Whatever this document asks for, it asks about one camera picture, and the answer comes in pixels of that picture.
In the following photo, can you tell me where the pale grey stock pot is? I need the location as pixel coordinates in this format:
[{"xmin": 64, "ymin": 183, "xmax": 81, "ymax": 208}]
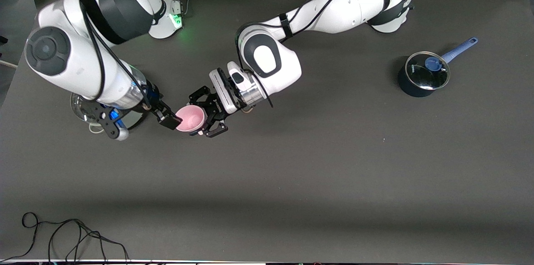
[{"xmin": 89, "ymin": 109, "xmax": 147, "ymax": 134}]

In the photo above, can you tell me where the glass lid with copper knob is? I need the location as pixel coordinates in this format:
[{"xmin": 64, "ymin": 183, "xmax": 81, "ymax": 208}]
[{"xmin": 70, "ymin": 93, "xmax": 101, "ymax": 123}]

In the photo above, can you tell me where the glass lid with blue knob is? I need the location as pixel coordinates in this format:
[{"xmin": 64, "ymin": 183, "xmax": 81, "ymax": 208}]
[{"xmin": 406, "ymin": 51, "xmax": 451, "ymax": 90}]

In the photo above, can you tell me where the pink plastic cup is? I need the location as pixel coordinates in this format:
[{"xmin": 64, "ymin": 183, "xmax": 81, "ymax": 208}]
[{"xmin": 175, "ymin": 105, "xmax": 206, "ymax": 133}]

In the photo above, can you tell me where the thin black loose cable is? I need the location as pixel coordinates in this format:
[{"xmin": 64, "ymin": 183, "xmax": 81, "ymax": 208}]
[{"xmin": 0, "ymin": 212, "xmax": 130, "ymax": 262}]

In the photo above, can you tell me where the dark blue saucepan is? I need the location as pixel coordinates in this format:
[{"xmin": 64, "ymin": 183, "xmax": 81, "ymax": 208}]
[{"xmin": 398, "ymin": 37, "xmax": 479, "ymax": 98}]

